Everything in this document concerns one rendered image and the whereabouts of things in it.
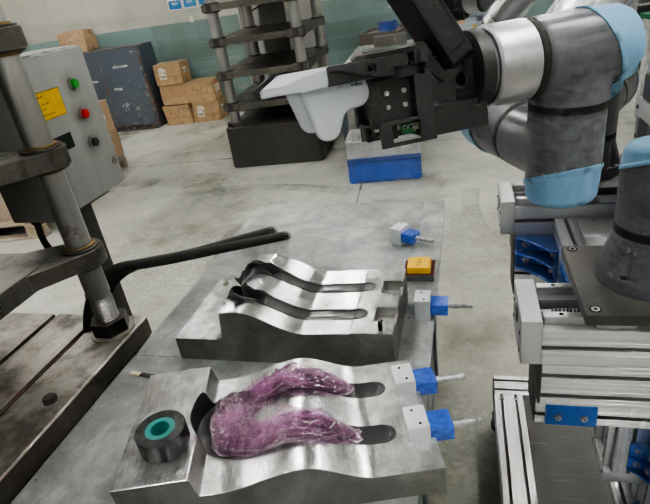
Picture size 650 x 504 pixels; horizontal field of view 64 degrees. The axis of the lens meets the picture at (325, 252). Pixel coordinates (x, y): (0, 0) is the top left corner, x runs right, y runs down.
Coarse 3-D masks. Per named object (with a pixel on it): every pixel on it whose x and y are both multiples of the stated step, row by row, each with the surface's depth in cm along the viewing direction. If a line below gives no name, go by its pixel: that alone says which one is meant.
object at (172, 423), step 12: (144, 420) 84; (156, 420) 84; (168, 420) 84; (180, 420) 83; (144, 432) 82; (156, 432) 84; (168, 432) 81; (180, 432) 81; (144, 444) 80; (156, 444) 79; (168, 444) 79; (180, 444) 81; (144, 456) 80; (156, 456) 80; (168, 456) 80
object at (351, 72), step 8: (384, 56) 42; (392, 56) 43; (400, 56) 43; (344, 64) 42; (352, 64) 42; (360, 64) 42; (368, 64) 42; (376, 64) 42; (384, 64) 42; (392, 64) 43; (400, 64) 43; (328, 72) 42; (336, 72) 42; (344, 72) 42; (352, 72) 42; (360, 72) 42; (368, 72) 42; (376, 72) 42; (384, 72) 42; (392, 72) 43; (328, 80) 42; (336, 80) 42; (344, 80) 42; (352, 80) 43; (360, 80) 43
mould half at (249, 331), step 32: (224, 288) 136; (256, 288) 119; (288, 288) 122; (192, 320) 124; (224, 320) 113; (256, 320) 111; (288, 320) 113; (320, 320) 113; (352, 320) 111; (192, 352) 120; (224, 352) 118; (256, 352) 115; (288, 352) 113; (320, 352) 111; (352, 352) 109; (384, 352) 107
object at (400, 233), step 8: (400, 224) 157; (408, 224) 156; (392, 232) 155; (400, 232) 154; (408, 232) 154; (416, 232) 153; (392, 240) 157; (400, 240) 155; (408, 240) 153; (416, 240) 154; (424, 240) 151; (432, 240) 150
